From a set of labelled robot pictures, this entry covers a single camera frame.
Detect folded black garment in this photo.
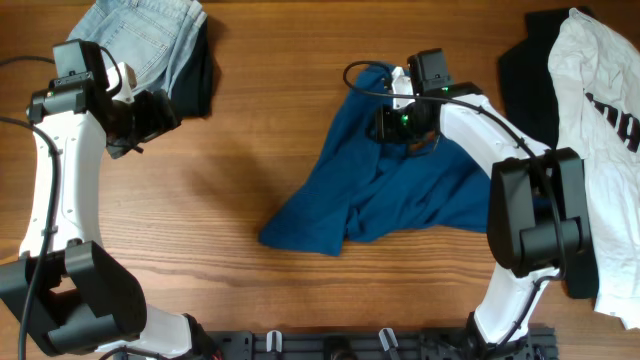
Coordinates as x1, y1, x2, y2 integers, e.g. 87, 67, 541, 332
170, 20, 214, 117

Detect folded light blue jeans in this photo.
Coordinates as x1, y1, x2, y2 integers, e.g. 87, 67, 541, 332
69, 0, 207, 92

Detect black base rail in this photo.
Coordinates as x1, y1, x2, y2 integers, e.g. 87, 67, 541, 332
210, 327, 559, 360

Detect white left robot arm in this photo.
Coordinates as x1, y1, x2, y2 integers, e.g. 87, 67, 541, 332
1, 83, 216, 359

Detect white printed t-shirt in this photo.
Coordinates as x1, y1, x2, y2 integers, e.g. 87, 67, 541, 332
548, 8, 639, 329

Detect dark blue t-shirt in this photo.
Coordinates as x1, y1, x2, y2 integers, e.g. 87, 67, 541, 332
258, 67, 490, 256

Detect black t-shirt right pile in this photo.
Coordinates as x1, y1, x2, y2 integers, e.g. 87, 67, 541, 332
497, 5, 601, 300

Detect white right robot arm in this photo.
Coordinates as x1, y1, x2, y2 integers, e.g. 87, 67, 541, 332
374, 83, 598, 359

